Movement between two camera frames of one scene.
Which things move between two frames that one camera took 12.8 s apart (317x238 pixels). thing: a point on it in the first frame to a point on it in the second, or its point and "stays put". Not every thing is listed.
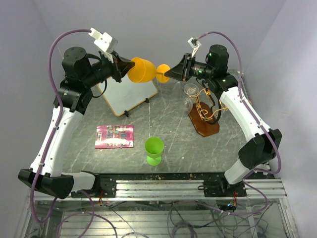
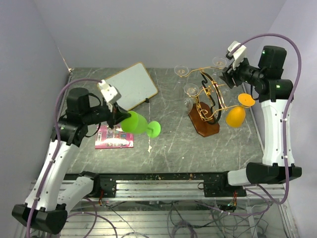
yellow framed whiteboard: x=121 y=96 stays put
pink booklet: x=112 y=136 stays put
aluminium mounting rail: x=207 y=188 stays put
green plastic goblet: x=154 y=147 to x=137 y=123
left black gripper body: x=111 y=66 to x=110 y=117
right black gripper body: x=192 y=64 to x=243 y=73
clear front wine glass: x=190 y=90 stays put
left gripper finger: x=125 y=65 to x=122 y=114
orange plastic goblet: x=144 y=71 to x=236 y=116
